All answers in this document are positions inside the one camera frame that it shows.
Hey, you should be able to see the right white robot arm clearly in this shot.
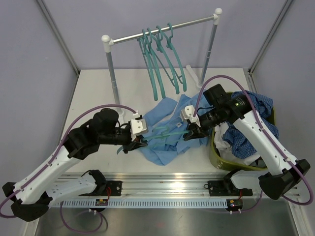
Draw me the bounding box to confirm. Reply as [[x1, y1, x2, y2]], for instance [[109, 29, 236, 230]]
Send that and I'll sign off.
[[181, 84, 310, 200]]

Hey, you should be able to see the teal hanger of white shirt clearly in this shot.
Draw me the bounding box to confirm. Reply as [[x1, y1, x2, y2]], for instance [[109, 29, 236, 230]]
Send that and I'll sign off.
[[156, 25, 180, 94]]

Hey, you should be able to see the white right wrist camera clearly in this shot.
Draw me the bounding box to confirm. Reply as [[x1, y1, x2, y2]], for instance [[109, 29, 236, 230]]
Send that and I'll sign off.
[[180, 105, 200, 125]]

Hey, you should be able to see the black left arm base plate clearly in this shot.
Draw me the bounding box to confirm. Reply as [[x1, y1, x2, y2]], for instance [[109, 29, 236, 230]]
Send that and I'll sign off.
[[80, 180, 123, 197]]

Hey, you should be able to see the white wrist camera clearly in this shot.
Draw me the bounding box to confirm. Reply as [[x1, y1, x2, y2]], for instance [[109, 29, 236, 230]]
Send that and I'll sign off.
[[130, 112, 148, 141], [180, 105, 200, 125]]

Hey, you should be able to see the aluminium mounting rail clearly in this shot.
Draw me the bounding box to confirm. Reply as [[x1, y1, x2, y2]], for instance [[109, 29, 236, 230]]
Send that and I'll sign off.
[[49, 172, 301, 197]]

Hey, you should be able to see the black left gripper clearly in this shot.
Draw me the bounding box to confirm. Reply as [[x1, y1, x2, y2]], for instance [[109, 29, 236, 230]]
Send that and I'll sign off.
[[99, 126, 148, 153]]

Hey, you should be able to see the white slotted cable duct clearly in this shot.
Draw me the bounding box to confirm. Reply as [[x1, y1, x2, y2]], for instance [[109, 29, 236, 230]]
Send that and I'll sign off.
[[63, 198, 227, 208]]

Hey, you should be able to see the teal hanger of plaid shirt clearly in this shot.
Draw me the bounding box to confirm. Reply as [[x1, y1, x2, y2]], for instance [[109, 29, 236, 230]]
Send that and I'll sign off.
[[145, 28, 166, 99]]

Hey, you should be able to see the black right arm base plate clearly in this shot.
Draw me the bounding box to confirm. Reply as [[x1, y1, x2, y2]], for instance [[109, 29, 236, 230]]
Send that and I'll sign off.
[[203, 180, 253, 197]]

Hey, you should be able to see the dark blue checked shirt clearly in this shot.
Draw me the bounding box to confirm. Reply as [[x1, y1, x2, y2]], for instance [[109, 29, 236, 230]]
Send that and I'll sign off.
[[230, 91, 281, 162]]

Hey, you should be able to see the green laundry basket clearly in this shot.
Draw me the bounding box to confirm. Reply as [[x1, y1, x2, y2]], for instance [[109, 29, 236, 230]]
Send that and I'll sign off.
[[210, 91, 279, 171]]

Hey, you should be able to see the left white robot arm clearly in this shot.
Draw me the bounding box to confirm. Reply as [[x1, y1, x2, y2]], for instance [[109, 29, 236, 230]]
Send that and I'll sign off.
[[0, 104, 148, 222]]

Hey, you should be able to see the metal clothes rack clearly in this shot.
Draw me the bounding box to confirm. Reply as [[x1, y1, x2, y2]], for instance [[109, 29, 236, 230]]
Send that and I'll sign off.
[[101, 8, 223, 118]]

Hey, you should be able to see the teal hanger of blue shirt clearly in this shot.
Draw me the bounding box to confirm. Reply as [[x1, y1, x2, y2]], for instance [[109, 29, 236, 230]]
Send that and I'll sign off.
[[115, 126, 195, 155]]

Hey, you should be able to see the teal hanger of checked shirt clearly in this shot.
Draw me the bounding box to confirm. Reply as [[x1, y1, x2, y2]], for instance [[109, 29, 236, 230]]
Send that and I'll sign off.
[[165, 22, 187, 92]]

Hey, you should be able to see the teal hanger of grey shirt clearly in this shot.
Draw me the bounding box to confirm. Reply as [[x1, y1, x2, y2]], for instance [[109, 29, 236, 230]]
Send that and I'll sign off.
[[137, 29, 158, 101]]

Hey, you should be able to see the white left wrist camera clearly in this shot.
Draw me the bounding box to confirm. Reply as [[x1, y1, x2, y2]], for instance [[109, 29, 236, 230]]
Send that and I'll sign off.
[[130, 112, 148, 141]]

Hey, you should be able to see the light blue shirt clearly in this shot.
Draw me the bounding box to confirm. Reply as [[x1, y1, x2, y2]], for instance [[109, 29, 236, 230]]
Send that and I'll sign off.
[[140, 94, 209, 166]]

